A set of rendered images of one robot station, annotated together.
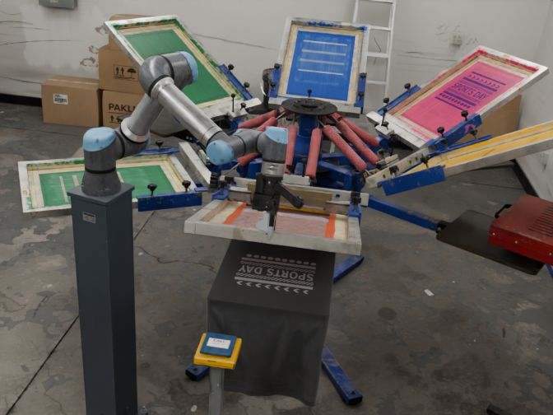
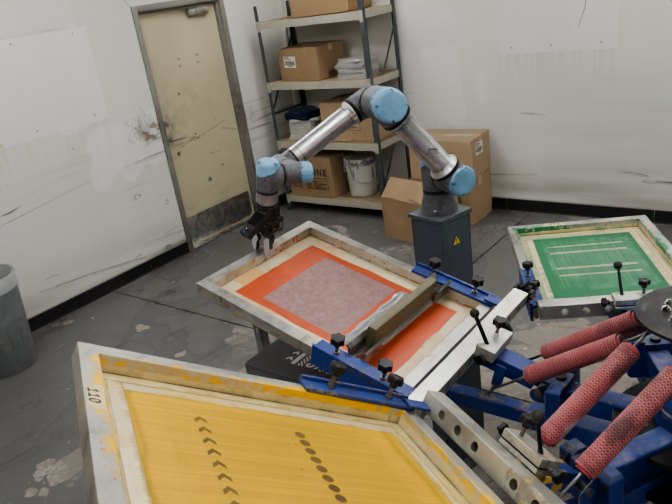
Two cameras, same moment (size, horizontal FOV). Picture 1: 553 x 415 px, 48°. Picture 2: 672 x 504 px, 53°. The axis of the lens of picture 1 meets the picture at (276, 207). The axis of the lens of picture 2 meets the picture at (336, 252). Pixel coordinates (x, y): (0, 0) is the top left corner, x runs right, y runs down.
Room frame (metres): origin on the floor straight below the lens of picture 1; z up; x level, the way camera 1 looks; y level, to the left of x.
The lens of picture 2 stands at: (3.27, -1.67, 2.12)
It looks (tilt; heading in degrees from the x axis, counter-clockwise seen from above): 22 degrees down; 125
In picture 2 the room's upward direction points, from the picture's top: 9 degrees counter-clockwise
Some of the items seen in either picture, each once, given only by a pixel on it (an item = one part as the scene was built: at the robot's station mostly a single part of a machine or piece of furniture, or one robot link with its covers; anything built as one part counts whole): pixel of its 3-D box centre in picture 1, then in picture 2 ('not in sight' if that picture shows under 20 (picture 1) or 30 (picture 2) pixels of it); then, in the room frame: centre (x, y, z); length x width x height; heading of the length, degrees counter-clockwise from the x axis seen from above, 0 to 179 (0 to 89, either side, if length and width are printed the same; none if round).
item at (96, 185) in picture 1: (100, 176); (438, 198); (2.18, 0.68, 1.25); 0.15 x 0.15 x 0.10
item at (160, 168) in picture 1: (137, 163); (605, 256); (2.82, 0.70, 1.05); 1.08 x 0.61 x 0.23; 115
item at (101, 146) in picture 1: (100, 147); (436, 171); (2.19, 0.68, 1.37); 0.13 x 0.12 x 0.14; 145
